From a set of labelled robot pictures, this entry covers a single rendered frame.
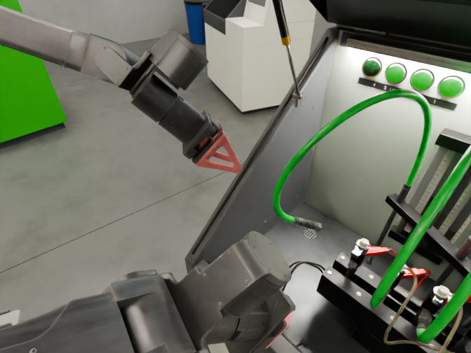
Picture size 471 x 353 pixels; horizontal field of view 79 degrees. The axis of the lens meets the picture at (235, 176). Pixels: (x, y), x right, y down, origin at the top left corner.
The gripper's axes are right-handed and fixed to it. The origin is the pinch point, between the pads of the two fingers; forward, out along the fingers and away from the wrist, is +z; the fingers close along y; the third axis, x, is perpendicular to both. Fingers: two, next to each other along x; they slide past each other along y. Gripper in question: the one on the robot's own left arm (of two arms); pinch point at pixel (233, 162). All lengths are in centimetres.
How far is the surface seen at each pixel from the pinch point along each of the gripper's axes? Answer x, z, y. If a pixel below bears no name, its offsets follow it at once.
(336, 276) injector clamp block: 6.3, 41.7, 1.2
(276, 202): 0.6, 11.7, -1.3
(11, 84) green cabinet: 128, -109, 268
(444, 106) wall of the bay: -39, 32, 9
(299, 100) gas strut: -19.1, 12.4, 25.8
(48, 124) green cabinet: 151, -69, 286
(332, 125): -16.4, 7.5, -2.9
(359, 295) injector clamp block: 5.1, 44.8, -4.4
